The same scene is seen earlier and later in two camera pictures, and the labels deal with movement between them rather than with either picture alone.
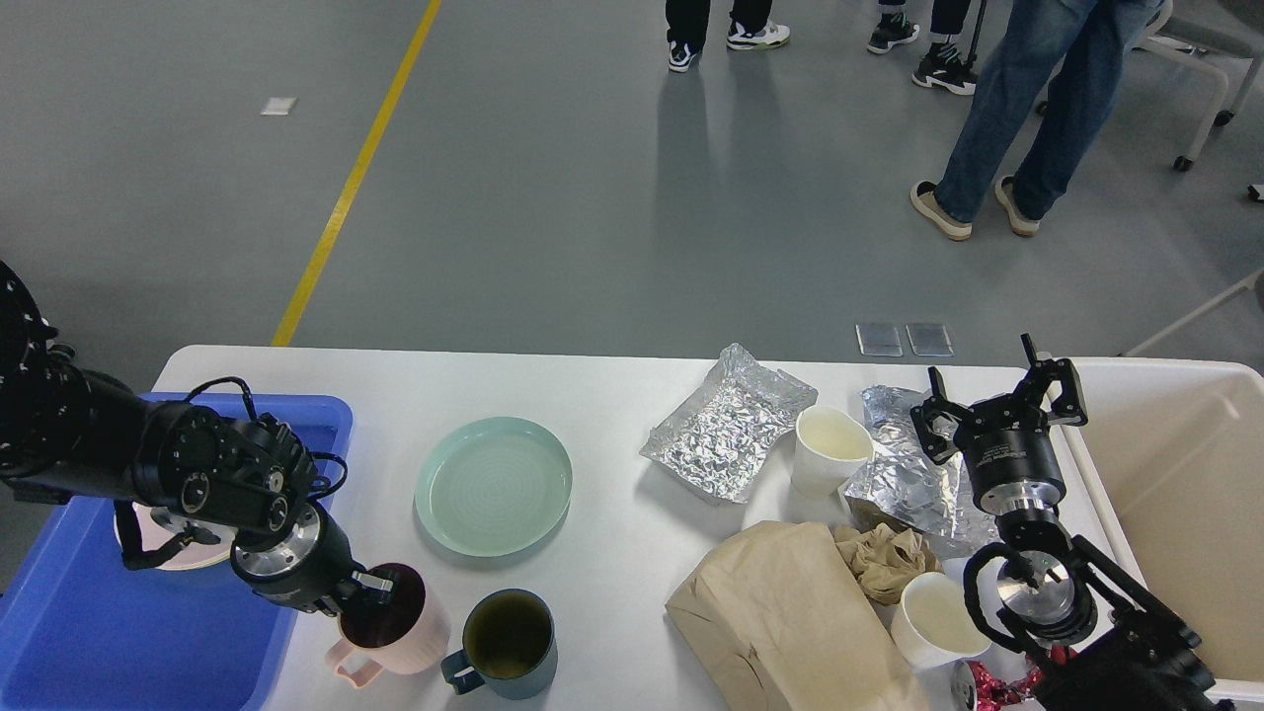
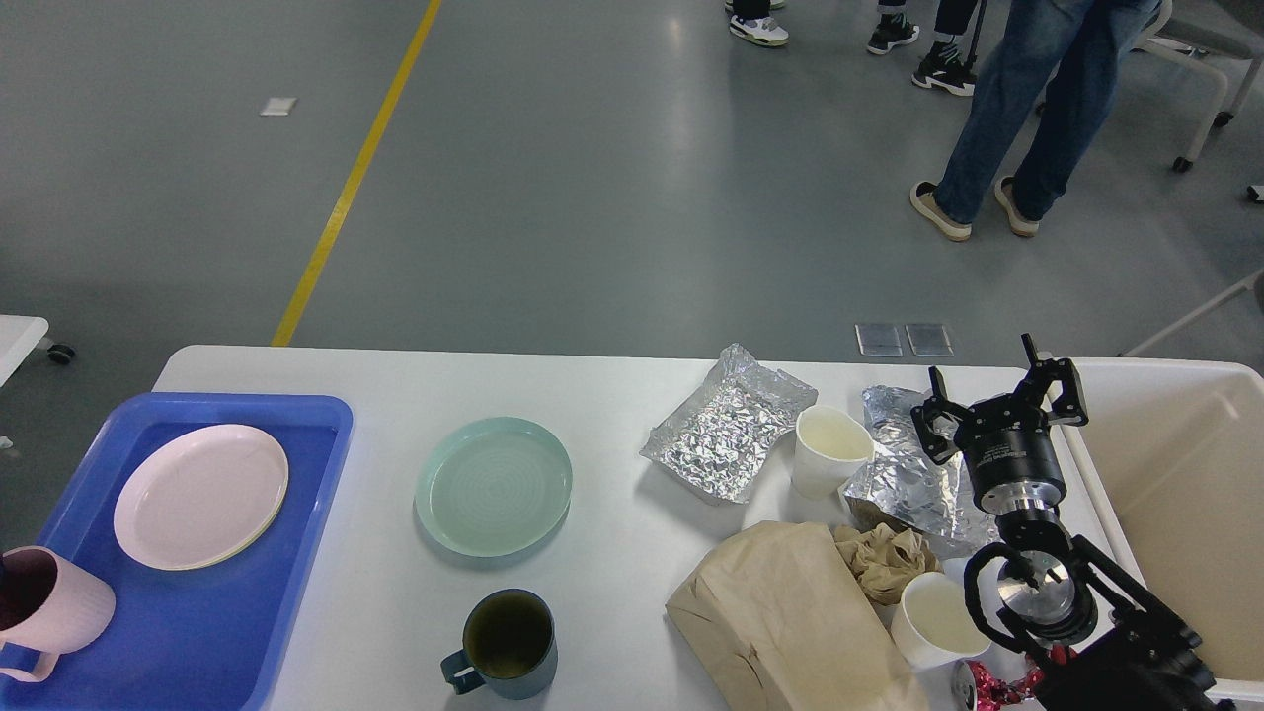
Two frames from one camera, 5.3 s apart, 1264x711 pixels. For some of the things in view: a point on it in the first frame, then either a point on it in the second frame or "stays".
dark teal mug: (510, 645) stays
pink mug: (393, 624) → (50, 607)
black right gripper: (1007, 441) stays
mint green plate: (494, 486) stays
